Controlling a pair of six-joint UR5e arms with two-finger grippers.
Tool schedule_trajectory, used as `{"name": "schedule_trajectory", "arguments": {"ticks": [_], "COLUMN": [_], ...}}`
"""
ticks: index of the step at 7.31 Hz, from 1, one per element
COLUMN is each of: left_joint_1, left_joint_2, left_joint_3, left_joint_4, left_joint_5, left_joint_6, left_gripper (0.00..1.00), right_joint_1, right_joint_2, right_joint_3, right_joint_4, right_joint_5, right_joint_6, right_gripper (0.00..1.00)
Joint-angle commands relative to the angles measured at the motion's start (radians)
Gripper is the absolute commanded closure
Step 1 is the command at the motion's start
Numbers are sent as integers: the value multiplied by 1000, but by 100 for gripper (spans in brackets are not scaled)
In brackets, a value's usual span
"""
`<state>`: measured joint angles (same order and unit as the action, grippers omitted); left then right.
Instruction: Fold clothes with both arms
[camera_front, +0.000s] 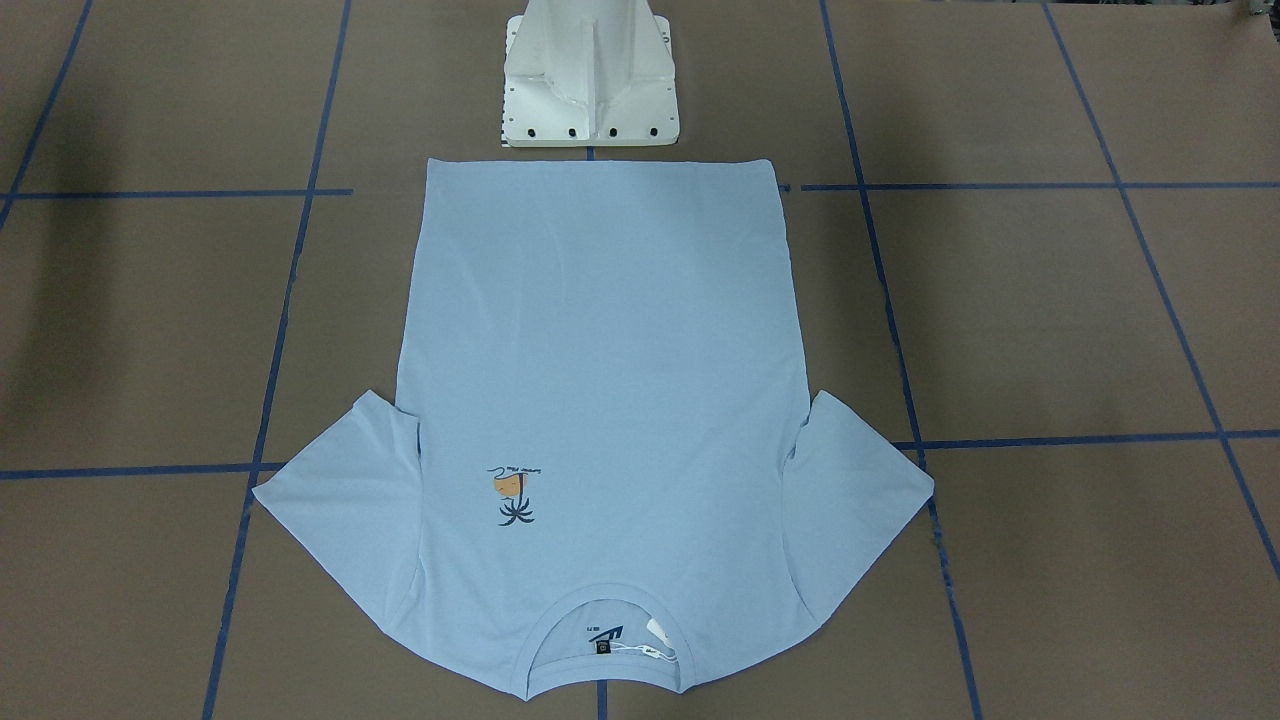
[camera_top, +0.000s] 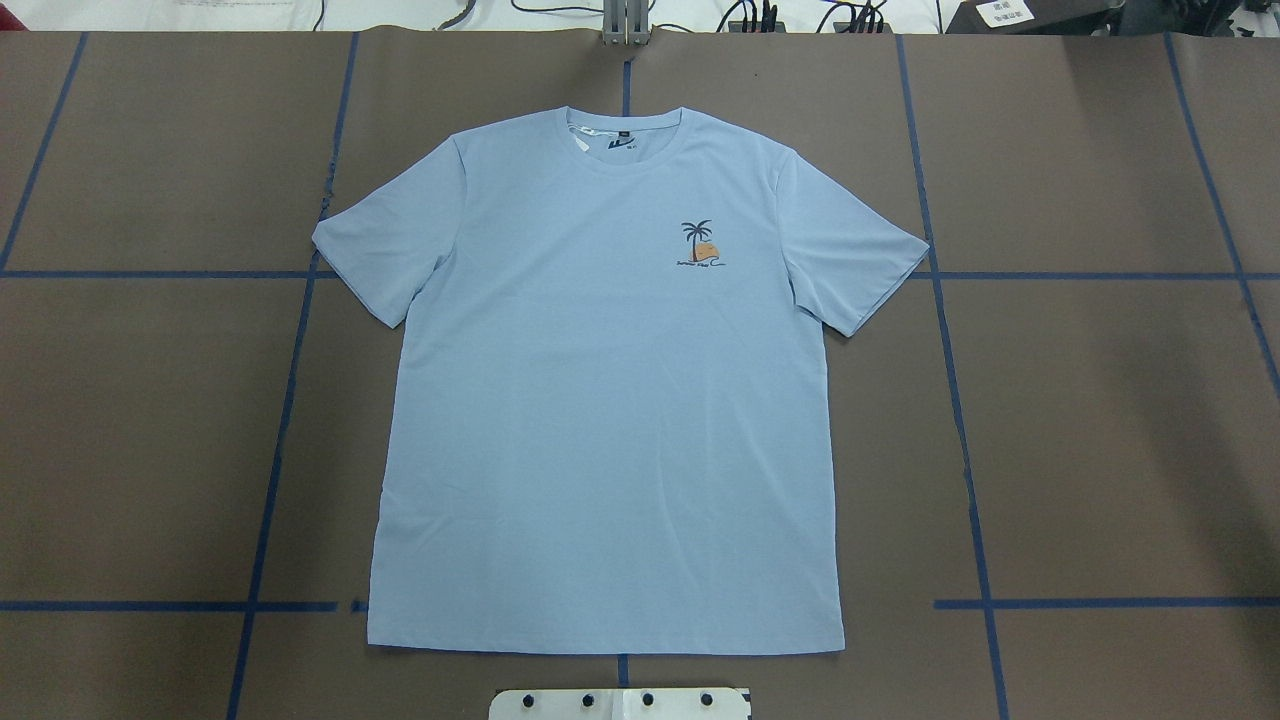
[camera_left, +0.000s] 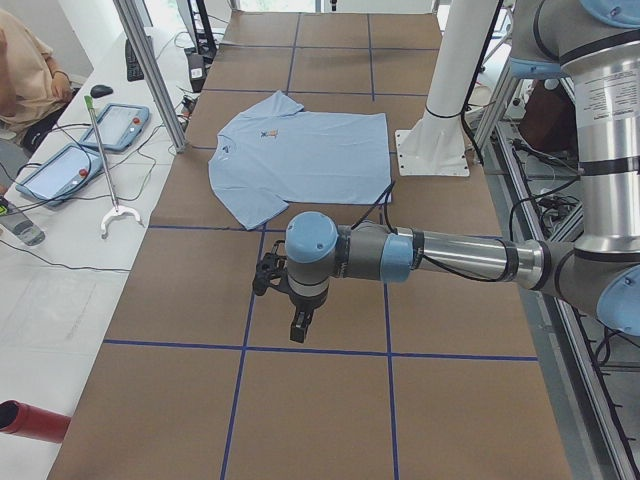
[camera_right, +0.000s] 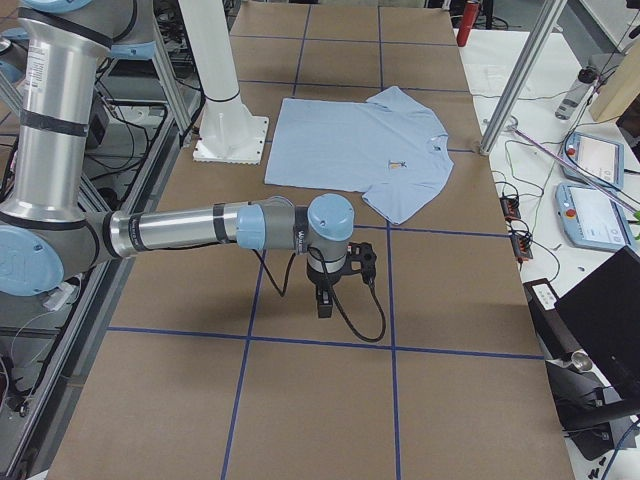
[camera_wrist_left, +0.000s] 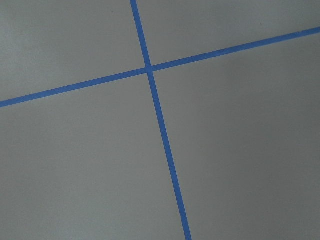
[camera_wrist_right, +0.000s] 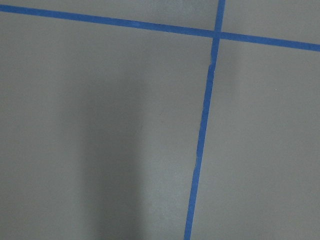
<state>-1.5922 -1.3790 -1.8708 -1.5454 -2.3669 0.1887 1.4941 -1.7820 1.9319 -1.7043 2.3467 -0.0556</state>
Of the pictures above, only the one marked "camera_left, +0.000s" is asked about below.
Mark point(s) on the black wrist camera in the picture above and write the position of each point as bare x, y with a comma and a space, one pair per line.
271, 272

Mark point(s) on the far blue teach pendant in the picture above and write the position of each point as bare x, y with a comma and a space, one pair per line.
120, 124

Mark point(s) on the red cylinder bottle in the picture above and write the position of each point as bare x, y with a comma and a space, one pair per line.
32, 422

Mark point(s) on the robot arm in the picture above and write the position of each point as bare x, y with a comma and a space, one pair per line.
596, 44

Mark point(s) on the aluminium side frame rail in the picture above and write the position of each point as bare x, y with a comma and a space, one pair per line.
593, 368

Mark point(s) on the light blue t-shirt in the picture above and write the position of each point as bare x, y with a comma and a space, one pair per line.
276, 153

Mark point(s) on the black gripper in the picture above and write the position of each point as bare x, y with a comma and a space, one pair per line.
306, 303

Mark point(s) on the blue teach pendant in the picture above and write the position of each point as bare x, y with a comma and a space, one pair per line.
62, 176
120, 124

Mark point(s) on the seated person beige shirt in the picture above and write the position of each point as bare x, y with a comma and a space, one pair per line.
35, 90

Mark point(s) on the aluminium frame post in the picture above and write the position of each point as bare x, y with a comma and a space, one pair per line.
135, 32

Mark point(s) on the black computer mouse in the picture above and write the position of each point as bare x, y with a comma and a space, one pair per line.
100, 90

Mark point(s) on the clear water bottle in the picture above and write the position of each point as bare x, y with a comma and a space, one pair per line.
13, 219

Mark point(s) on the near blue teach pendant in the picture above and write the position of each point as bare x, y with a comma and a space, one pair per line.
62, 176

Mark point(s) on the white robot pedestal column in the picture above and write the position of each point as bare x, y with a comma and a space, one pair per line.
435, 146

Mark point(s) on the black keyboard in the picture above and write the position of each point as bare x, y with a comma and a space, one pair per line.
134, 70

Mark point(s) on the black power adapter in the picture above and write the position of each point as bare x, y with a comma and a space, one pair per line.
196, 71

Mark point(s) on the reacher grabber stick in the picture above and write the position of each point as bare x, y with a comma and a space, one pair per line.
117, 209

